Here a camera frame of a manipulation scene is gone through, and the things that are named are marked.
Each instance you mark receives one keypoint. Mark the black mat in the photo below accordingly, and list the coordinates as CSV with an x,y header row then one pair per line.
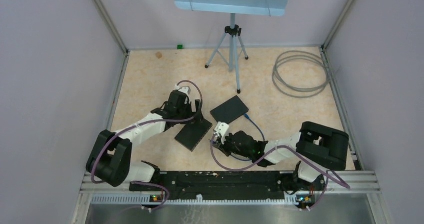
x,y
193,133

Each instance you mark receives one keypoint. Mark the black network switch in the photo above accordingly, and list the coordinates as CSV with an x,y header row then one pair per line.
x,y
230,110

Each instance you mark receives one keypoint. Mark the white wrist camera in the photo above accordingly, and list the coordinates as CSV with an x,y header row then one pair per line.
x,y
184,89
220,132

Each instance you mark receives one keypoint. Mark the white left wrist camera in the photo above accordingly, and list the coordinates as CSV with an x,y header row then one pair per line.
x,y
184,89

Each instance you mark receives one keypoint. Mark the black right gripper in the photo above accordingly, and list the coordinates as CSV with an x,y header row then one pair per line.
x,y
224,147

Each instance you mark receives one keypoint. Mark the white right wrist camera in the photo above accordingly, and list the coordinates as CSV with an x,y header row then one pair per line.
x,y
220,132

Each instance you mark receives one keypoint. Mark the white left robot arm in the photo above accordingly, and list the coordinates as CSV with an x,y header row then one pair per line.
x,y
110,159

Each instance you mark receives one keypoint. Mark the small wooden cube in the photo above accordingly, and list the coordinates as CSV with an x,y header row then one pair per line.
x,y
159,55

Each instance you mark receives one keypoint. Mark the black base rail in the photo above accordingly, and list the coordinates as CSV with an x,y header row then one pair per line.
x,y
230,186

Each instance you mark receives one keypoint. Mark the light blue tripod stand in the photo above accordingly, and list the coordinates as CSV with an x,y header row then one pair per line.
x,y
231,44

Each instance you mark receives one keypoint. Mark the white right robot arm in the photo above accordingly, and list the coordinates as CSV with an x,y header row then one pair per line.
x,y
319,149

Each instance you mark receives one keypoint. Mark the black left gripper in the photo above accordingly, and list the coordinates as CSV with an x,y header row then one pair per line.
x,y
197,107

